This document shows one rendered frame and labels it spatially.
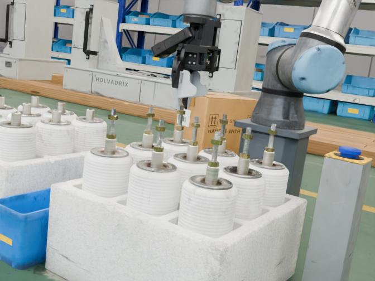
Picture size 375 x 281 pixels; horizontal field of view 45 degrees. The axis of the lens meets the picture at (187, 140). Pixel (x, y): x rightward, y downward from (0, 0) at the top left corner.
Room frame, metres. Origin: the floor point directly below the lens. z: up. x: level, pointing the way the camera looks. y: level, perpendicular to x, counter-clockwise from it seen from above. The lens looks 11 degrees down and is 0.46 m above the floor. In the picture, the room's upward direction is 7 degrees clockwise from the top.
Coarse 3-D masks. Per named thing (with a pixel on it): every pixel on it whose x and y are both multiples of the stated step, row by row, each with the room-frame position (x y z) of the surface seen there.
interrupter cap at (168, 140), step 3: (165, 138) 1.09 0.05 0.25; (168, 138) 1.10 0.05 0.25; (171, 138) 1.10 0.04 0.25; (162, 141) 1.07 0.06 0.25; (165, 141) 1.05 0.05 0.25; (168, 141) 1.06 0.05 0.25; (171, 141) 1.08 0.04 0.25; (183, 141) 1.09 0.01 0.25; (186, 141) 1.09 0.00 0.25; (171, 144) 1.04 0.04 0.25; (174, 144) 1.04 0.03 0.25; (177, 144) 1.04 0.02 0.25; (180, 144) 1.04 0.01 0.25; (183, 144) 1.04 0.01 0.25; (186, 144) 1.05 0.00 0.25
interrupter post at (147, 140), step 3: (144, 135) 0.97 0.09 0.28; (147, 135) 0.97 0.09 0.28; (150, 135) 0.97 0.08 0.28; (144, 138) 0.97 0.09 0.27; (147, 138) 0.97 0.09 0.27; (150, 138) 0.97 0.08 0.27; (144, 141) 0.97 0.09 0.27; (147, 141) 0.97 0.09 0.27; (150, 141) 0.97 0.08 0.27; (144, 144) 0.97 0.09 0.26; (147, 144) 0.97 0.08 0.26; (150, 144) 0.97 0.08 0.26; (144, 147) 0.97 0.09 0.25; (147, 147) 0.97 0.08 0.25; (150, 147) 0.97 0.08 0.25
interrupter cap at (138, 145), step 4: (132, 144) 0.97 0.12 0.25; (136, 144) 0.98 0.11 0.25; (140, 144) 0.99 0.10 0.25; (152, 144) 1.00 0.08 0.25; (156, 144) 1.01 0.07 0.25; (136, 148) 0.95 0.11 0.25; (140, 148) 0.94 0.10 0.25; (144, 148) 0.94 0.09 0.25; (148, 148) 0.95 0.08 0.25; (152, 148) 0.96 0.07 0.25
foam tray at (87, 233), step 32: (64, 192) 0.83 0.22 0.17; (64, 224) 0.83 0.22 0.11; (96, 224) 0.79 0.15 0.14; (128, 224) 0.74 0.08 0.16; (160, 224) 0.72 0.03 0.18; (256, 224) 0.77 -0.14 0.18; (288, 224) 0.89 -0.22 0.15; (64, 256) 0.83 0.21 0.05; (96, 256) 0.78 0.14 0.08; (128, 256) 0.74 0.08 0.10; (160, 256) 0.70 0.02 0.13; (192, 256) 0.67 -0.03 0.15; (224, 256) 0.66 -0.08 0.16; (256, 256) 0.76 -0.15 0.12; (288, 256) 0.92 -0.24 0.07
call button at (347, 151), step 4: (340, 148) 0.82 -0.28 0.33; (344, 148) 0.81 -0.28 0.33; (348, 148) 0.81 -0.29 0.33; (352, 148) 0.82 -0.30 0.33; (356, 148) 0.83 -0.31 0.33; (340, 152) 0.82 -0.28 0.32; (344, 152) 0.81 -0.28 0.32; (348, 152) 0.80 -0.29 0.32; (352, 152) 0.80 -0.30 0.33; (356, 152) 0.80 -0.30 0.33; (360, 152) 0.81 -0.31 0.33; (344, 156) 0.81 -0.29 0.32; (348, 156) 0.81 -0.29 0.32; (352, 156) 0.81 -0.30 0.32; (356, 156) 0.81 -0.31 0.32
